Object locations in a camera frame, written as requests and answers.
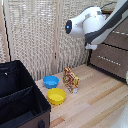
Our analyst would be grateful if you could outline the red yellow snack box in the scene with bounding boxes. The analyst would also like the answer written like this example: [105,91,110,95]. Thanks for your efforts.
[62,66,81,95]

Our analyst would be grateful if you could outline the brown drawer with short handle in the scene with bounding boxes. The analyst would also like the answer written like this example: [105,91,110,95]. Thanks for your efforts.
[102,29,128,52]

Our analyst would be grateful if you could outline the brown drawer with long handle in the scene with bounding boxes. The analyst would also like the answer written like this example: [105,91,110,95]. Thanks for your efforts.
[89,43,128,81]

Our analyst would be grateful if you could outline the yellow plastic bowl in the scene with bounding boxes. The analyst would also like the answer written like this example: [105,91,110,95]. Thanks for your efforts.
[46,87,67,106]

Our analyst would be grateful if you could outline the beige woven folding screen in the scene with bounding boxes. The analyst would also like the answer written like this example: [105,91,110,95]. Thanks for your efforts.
[0,0,116,82]

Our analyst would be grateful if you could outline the black fabric storage box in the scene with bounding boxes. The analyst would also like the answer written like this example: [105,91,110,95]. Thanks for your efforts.
[0,59,52,128]

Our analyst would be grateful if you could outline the dark brown drawer cabinet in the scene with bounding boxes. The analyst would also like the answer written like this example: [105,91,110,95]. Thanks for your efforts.
[87,9,128,83]

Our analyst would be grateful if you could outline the blue plastic bowl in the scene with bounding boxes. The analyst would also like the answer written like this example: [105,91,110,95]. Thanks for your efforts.
[42,75,60,90]

